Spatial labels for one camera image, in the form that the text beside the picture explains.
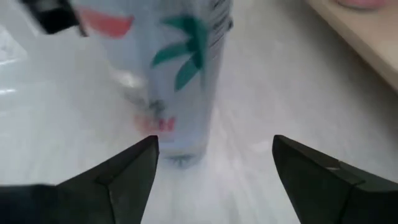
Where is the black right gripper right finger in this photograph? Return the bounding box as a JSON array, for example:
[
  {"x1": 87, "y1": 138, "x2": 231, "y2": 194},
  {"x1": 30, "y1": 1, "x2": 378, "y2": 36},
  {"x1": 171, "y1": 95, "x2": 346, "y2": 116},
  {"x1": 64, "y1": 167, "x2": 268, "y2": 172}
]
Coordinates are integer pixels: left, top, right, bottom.
[{"x1": 272, "y1": 134, "x2": 398, "y2": 224}]

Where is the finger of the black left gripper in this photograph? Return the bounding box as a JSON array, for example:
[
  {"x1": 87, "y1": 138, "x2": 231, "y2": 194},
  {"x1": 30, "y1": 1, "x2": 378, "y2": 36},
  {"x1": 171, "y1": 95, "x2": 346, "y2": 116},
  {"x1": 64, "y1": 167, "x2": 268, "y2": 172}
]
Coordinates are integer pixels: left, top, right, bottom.
[{"x1": 20, "y1": 0, "x2": 90, "y2": 37}]

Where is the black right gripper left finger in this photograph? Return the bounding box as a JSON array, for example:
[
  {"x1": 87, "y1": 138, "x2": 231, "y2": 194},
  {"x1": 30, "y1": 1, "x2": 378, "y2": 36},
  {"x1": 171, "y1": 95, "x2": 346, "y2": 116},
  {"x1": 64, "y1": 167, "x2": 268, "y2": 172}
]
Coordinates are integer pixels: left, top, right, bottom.
[{"x1": 0, "y1": 134, "x2": 160, "y2": 224}]

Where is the white Celsius energy drink can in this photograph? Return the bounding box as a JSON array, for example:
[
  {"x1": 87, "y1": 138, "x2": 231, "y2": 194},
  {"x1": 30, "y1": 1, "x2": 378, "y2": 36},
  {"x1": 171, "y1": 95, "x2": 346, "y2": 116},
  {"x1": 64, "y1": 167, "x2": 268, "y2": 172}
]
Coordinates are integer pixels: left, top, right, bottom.
[{"x1": 73, "y1": 0, "x2": 234, "y2": 169}]

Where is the Spindrift sparkling water can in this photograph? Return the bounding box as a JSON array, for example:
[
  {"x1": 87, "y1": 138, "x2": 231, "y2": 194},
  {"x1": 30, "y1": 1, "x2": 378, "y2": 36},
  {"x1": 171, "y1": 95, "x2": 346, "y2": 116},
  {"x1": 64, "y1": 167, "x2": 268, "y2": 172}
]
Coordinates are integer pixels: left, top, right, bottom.
[{"x1": 335, "y1": 0, "x2": 389, "y2": 10}]

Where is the wooden shelf with black frame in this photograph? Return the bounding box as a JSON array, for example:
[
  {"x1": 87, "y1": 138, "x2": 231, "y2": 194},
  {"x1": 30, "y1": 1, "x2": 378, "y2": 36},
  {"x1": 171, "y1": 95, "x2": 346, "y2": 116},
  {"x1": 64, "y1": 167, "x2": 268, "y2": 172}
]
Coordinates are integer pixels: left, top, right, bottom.
[{"x1": 306, "y1": 0, "x2": 398, "y2": 93}]

